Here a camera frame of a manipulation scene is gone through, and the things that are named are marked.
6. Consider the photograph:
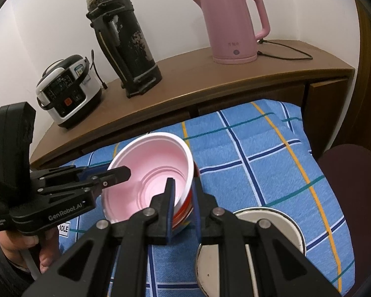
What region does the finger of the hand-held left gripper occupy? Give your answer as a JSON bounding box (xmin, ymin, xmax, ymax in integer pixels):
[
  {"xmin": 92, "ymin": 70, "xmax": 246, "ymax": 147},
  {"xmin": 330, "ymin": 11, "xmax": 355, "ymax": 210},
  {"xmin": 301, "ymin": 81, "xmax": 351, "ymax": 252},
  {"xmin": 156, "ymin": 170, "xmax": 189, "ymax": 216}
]
[
  {"xmin": 37, "ymin": 165, "xmax": 132, "ymax": 196},
  {"xmin": 30, "ymin": 165, "xmax": 110, "ymax": 182}
]

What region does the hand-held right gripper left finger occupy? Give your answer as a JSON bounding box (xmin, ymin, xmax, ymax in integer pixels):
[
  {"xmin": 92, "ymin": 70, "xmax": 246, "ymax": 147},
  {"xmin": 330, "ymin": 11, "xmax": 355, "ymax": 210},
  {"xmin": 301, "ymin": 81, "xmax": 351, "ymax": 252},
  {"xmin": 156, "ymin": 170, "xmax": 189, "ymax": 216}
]
[{"xmin": 22, "ymin": 178, "xmax": 176, "ymax": 297}]

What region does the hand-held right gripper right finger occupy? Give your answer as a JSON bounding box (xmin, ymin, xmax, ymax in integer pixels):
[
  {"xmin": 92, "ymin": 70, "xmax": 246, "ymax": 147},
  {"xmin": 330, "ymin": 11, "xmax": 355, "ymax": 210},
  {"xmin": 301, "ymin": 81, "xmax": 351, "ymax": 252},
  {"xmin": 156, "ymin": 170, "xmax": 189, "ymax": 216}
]
[{"xmin": 192, "ymin": 178, "xmax": 342, "ymax": 297}]

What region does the pink plastic bowl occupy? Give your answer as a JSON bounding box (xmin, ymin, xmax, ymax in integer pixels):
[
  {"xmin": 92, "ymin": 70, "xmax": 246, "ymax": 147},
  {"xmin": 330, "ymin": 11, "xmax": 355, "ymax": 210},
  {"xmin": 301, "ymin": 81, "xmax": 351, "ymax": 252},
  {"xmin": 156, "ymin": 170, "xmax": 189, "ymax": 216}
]
[{"xmin": 101, "ymin": 132, "xmax": 195, "ymax": 223}]

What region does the white enamel metal bowl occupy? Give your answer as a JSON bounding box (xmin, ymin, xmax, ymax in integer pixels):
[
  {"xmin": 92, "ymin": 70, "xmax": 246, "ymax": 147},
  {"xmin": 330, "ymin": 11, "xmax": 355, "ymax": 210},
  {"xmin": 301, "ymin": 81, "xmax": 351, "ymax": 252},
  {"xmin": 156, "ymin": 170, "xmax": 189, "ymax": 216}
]
[{"xmin": 195, "ymin": 207, "xmax": 306, "ymax": 291}]

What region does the person's left hand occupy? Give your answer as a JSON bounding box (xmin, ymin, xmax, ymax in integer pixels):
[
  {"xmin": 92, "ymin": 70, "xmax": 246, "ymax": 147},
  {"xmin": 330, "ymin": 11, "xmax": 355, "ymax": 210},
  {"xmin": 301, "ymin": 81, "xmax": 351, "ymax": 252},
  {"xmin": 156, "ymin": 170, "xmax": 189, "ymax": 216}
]
[{"xmin": 0, "ymin": 223, "xmax": 64, "ymax": 275}]

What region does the white cloth label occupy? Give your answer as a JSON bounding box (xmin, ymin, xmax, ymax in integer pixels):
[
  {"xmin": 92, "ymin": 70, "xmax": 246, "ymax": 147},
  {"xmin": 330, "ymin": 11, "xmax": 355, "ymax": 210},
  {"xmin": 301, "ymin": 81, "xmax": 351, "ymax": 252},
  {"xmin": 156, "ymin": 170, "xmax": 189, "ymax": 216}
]
[{"xmin": 58, "ymin": 221, "xmax": 72, "ymax": 237}]

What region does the blue plaid cloth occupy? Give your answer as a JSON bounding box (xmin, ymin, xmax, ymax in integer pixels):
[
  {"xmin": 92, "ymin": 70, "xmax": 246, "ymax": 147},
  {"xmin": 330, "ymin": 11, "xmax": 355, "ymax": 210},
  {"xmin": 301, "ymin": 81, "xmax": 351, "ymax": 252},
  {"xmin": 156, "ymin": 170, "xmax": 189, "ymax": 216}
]
[{"xmin": 57, "ymin": 99, "xmax": 356, "ymax": 297}]

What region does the white black rice cooker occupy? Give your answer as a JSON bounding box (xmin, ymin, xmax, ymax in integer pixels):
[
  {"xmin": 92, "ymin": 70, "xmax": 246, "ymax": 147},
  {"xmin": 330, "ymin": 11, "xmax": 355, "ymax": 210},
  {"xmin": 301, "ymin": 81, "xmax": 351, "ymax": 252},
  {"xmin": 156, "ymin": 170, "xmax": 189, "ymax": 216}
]
[{"xmin": 35, "ymin": 54, "xmax": 105, "ymax": 129}]

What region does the brown wooden cabinet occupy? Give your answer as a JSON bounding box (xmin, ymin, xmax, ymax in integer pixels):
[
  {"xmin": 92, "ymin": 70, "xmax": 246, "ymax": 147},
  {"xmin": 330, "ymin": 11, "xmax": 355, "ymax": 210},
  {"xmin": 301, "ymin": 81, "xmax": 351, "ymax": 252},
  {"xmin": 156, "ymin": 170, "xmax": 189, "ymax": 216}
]
[{"xmin": 29, "ymin": 40, "xmax": 356, "ymax": 171}]

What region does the black worn thermos flask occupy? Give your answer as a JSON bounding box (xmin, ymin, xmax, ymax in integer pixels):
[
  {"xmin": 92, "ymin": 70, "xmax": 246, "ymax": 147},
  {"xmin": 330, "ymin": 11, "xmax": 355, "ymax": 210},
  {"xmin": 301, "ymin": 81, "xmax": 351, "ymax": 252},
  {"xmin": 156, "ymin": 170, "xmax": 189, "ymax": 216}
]
[{"xmin": 86, "ymin": 0, "xmax": 163, "ymax": 99}]

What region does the dark maroon chair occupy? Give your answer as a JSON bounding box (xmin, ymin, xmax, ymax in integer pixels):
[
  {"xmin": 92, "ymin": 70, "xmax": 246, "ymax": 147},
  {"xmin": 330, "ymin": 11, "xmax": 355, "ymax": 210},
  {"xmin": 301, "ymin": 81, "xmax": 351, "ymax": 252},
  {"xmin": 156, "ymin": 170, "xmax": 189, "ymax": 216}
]
[{"xmin": 317, "ymin": 144, "xmax": 371, "ymax": 297}]

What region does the pink electric kettle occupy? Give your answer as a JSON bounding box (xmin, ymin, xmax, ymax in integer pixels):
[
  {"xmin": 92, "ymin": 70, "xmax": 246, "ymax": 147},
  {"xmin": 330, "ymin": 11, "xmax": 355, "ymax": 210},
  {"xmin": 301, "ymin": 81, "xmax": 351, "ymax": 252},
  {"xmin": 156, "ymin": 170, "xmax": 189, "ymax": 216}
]
[{"xmin": 192, "ymin": 0, "xmax": 271, "ymax": 65}]

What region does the brown wooden panel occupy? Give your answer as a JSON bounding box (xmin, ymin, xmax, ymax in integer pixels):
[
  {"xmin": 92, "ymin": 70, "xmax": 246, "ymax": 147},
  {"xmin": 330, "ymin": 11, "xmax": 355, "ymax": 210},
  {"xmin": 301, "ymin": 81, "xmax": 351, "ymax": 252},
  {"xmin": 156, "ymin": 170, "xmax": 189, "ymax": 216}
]
[{"xmin": 354, "ymin": 3, "xmax": 371, "ymax": 149}]

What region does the kettle black cable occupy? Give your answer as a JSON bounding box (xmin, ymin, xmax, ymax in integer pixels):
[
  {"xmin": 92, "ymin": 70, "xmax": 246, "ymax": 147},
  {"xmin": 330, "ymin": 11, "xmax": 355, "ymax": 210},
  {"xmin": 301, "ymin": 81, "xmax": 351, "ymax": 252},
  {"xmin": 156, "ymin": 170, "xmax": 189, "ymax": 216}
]
[{"xmin": 256, "ymin": 39, "xmax": 313, "ymax": 61}]

